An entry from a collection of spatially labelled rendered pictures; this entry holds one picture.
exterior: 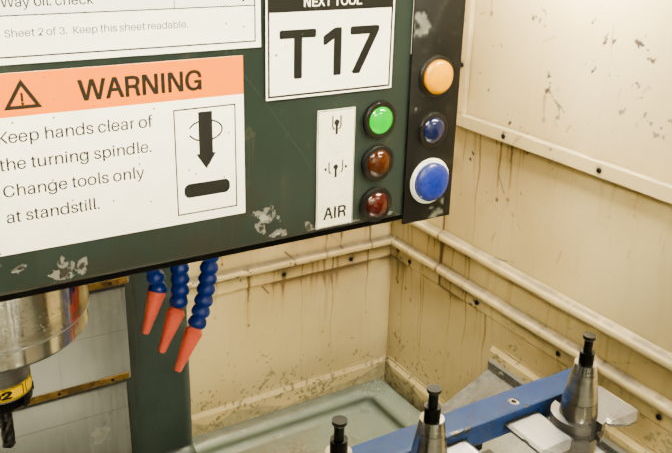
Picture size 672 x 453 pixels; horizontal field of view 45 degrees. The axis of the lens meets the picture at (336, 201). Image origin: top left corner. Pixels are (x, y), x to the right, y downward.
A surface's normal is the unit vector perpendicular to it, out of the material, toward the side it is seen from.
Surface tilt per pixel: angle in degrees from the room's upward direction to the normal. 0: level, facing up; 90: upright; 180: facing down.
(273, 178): 90
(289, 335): 90
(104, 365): 88
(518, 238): 88
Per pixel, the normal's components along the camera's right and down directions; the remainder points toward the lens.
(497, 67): -0.86, 0.16
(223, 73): 0.51, 0.31
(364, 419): 0.03, -0.94
